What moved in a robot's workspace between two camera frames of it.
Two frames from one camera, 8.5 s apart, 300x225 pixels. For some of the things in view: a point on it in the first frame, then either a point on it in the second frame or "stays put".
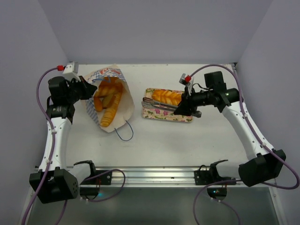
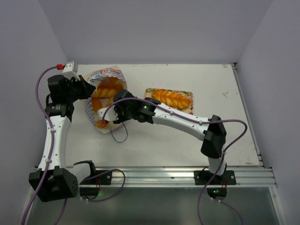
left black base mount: [100, 177] stays put
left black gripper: [88, 92] stays put
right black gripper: [188, 103] -> [119, 112]
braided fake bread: [167, 96] stays put
